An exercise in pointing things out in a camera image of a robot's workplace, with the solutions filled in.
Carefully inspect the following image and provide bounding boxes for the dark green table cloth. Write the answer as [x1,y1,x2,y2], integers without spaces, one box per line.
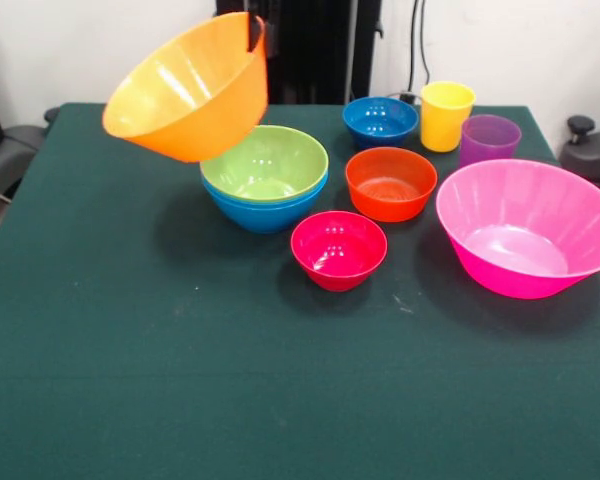
[0,102,600,480]

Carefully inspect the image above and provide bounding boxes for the grey base with black knob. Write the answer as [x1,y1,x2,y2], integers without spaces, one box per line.
[0,107,61,201]
[559,115,600,189]

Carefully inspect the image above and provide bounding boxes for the purple cup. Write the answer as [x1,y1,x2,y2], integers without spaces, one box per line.
[458,114,523,170]

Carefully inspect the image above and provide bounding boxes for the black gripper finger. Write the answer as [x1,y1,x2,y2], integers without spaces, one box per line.
[247,13,265,53]

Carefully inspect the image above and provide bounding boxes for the large pink bowl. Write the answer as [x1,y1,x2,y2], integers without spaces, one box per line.
[435,158,600,301]

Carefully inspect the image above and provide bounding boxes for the small red-orange bowl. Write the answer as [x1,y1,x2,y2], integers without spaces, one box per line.
[344,146,439,224]

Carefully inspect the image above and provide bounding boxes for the black wall cable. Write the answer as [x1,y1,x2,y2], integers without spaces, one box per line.
[408,0,432,96]

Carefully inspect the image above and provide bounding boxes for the small dark blue bowl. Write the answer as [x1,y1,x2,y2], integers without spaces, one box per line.
[342,96,420,150]

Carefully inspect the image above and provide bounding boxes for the large orange bowl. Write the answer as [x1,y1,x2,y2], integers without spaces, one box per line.
[101,11,270,165]

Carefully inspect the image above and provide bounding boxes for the small crimson bowl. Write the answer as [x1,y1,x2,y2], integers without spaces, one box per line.
[290,210,389,293]

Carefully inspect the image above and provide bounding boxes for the yellow cup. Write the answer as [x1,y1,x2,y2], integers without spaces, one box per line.
[419,81,477,153]

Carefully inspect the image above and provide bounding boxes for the green bowl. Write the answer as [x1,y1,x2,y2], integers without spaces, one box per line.
[199,124,330,202]

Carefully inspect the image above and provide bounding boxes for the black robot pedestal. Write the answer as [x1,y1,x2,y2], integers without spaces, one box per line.
[214,0,381,106]

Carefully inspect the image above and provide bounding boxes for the light blue bowl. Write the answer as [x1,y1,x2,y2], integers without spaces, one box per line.
[201,168,330,210]
[205,180,329,235]

